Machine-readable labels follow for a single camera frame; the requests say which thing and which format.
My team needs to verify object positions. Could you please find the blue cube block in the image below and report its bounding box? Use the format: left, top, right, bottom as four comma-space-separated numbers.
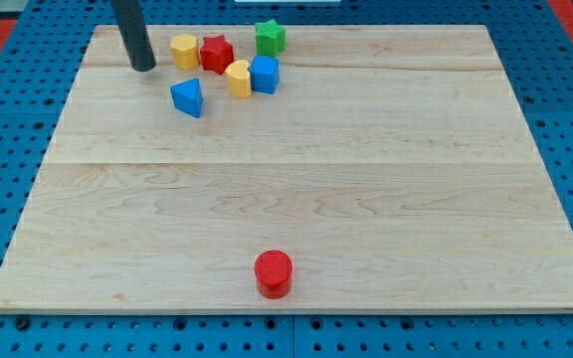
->
249, 55, 280, 94

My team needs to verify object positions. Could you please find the red star block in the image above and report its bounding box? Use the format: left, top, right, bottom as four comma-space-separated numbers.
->
200, 35, 234, 75

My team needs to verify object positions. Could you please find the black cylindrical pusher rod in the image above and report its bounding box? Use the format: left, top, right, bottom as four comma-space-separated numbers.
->
110, 0, 156, 72

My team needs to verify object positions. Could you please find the blue triangle block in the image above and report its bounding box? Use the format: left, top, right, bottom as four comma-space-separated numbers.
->
170, 78, 203, 118

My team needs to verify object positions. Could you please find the yellow hexagon block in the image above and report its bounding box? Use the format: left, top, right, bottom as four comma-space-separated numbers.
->
170, 34, 200, 70

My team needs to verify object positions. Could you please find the red cylinder block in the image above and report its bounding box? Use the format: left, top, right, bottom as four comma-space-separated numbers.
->
254, 250, 293, 299

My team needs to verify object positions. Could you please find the green star block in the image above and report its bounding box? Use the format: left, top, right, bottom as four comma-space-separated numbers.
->
255, 19, 286, 58

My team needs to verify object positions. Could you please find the yellow heart block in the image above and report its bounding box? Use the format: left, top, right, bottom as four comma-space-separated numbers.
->
225, 60, 252, 98

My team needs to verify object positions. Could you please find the wooden board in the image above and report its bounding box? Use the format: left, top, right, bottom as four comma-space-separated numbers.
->
0, 25, 573, 315

